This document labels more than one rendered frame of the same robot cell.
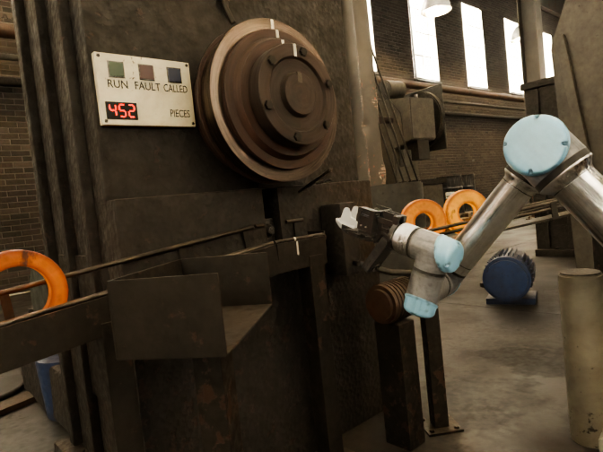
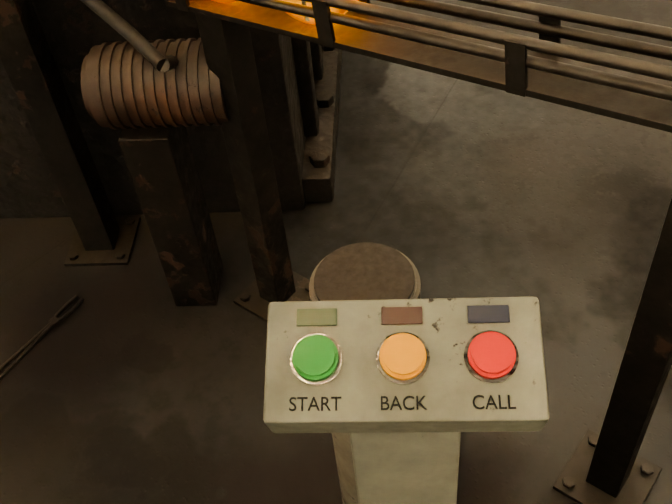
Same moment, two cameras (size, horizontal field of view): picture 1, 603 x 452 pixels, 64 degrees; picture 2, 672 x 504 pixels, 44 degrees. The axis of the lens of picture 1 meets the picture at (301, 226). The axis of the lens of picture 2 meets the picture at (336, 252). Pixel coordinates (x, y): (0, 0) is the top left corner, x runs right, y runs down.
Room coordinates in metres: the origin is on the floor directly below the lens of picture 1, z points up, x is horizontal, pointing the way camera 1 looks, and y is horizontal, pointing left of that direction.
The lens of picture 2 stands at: (1.03, -1.23, 1.18)
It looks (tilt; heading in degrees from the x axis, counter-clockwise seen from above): 47 degrees down; 48
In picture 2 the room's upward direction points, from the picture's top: 7 degrees counter-clockwise
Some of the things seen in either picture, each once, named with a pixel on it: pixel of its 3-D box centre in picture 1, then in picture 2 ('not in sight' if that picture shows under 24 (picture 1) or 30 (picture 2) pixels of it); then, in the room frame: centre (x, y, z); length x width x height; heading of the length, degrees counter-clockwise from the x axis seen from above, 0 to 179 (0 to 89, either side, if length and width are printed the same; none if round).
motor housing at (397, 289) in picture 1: (405, 358); (192, 183); (1.56, -0.29, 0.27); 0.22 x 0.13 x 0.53; 131
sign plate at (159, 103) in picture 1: (147, 92); not in sight; (1.30, 0.37, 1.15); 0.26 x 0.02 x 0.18; 131
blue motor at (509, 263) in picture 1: (510, 274); not in sight; (3.23, -1.38, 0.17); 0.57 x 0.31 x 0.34; 151
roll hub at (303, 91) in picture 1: (294, 95); not in sight; (1.37, -0.02, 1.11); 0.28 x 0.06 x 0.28; 131
